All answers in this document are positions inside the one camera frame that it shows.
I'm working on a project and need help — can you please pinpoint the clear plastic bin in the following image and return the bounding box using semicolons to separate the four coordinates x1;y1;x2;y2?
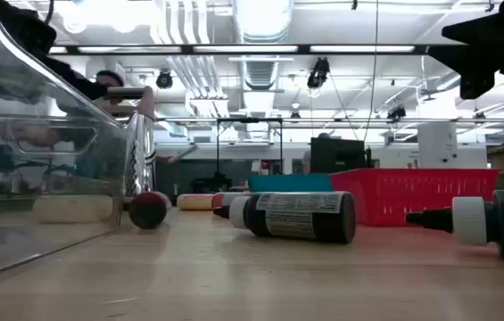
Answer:
0;0;158;285

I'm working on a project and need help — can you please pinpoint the pink food colouring bottle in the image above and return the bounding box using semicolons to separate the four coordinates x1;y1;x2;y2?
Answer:
128;190;173;230
211;191;252;210

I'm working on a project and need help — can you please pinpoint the black monitor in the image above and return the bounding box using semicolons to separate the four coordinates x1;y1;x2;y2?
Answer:
310;136;368;175

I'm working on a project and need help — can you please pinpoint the black ceiling fixture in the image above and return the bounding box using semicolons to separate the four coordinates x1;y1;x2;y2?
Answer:
386;104;408;122

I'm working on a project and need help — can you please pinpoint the silver ventilation duct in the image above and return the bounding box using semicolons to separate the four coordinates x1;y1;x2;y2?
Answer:
232;0;295;93

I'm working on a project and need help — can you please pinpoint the black ceiling camera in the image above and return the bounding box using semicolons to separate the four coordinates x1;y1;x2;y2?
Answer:
306;56;332;90

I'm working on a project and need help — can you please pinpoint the black round ceiling spotlight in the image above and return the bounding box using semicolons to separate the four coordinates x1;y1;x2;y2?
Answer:
154;68;175;90

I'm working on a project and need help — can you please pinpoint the black metal stand frame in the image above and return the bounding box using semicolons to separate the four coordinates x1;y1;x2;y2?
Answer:
214;116;285;193

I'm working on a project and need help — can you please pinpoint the teal plastic bin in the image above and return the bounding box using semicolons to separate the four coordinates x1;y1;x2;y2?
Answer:
247;173;334;193

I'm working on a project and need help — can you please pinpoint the black overhead light bar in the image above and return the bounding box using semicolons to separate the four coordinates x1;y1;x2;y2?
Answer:
48;43;471;56

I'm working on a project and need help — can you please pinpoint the pink frosted toy donut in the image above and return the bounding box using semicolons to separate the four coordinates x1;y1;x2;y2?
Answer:
176;193;216;212

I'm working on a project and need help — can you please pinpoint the thin black hanging cable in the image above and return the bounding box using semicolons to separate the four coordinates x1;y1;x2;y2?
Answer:
361;0;380;144

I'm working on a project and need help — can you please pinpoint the red plastic basket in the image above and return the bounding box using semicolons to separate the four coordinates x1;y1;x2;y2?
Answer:
329;168;501;227

